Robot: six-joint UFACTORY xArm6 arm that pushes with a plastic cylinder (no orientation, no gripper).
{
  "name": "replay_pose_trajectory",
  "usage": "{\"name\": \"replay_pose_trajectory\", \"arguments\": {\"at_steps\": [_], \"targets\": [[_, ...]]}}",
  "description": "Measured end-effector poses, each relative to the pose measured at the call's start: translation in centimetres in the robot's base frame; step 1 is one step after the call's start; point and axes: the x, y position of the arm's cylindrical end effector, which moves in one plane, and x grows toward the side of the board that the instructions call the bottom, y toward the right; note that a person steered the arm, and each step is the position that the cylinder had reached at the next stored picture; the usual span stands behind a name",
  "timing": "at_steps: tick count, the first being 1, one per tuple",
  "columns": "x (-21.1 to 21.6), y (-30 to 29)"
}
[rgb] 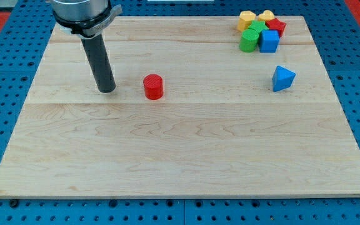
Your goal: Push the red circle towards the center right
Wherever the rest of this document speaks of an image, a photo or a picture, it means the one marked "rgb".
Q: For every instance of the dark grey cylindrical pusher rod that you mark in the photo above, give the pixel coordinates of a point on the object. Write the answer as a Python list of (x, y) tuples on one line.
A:
[(99, 63)]

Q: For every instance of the red cylinder block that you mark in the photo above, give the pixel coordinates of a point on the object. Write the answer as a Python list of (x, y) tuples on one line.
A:
[(153, 86)]

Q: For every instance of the light wooden board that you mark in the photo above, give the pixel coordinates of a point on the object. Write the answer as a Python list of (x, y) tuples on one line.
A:
[(218, 132)]

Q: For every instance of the green cylinder block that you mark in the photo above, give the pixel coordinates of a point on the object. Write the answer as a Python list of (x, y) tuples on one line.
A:
[(249, 40)]

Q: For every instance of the yellow hexagon block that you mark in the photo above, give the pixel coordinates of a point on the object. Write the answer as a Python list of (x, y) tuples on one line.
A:
[(245, 20)]

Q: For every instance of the green star block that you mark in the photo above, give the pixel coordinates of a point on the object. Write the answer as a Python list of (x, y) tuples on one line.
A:
[(258, 26)]

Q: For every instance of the blue cube block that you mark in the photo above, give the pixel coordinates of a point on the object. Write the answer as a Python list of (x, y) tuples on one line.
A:
[(268, 41)]

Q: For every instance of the yellow heart block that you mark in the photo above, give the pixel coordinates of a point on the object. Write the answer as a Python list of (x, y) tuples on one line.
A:
[(266, 15)]

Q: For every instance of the red star block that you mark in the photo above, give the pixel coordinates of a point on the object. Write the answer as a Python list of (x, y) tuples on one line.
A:
[(276, 25)]

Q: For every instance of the blue triangular prism block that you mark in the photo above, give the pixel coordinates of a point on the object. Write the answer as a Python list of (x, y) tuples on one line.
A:
[(282, 78)]

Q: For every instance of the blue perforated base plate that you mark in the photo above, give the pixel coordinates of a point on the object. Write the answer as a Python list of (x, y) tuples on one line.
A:
[(27, 27)]

